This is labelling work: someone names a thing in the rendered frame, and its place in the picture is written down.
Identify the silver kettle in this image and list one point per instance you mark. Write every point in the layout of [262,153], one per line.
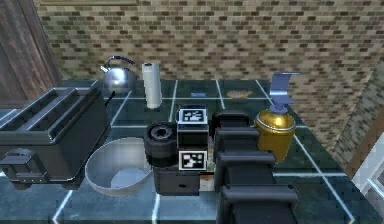
[118,80]

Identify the white paper towel roll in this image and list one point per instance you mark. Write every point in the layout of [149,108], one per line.
[152,85]

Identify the grey metal bowl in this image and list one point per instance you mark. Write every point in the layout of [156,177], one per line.
[113,170]

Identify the black toaster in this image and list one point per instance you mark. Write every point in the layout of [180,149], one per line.
[50,143]

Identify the white framed window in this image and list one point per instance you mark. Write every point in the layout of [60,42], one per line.
[371,173]

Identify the brown flat sponge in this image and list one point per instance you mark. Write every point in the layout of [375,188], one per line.
[239,94]

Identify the small blue flat object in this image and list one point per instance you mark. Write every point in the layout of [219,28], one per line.
[198,95]

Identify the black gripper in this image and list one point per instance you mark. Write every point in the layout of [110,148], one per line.
[160,143]

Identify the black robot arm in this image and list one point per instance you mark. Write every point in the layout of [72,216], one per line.
[246,173]

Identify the gold soap dispenser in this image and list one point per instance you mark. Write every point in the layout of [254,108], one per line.
[275,135]

